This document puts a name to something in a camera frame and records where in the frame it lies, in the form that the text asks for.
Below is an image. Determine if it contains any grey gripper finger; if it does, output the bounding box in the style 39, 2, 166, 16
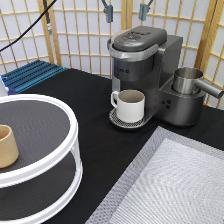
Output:
138, 0, 153, 21
101, 0, 113, 23

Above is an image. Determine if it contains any dark grey coffee machine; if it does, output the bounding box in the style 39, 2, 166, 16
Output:
108, 26, 205, 130

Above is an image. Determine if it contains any wooden shoji screen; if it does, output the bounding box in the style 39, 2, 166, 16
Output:
0, 0, 224, 110

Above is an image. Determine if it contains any steel milk frother jug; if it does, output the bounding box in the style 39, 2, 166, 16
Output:
173, 67, 224, 99

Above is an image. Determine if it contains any white ceramic mug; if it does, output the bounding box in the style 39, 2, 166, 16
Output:
111, 90, 145, 123

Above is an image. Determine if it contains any tan paper cup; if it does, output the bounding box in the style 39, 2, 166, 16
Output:
0, 125, 19, 168

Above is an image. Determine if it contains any grey woven placemat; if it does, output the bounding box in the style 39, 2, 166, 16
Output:
85, 127, 224, 224

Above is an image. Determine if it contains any white two-tier round shelf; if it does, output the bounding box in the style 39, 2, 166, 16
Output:
0, 94, 83, 224

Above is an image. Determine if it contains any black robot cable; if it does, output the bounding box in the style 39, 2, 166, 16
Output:
0, 0, 58, 55

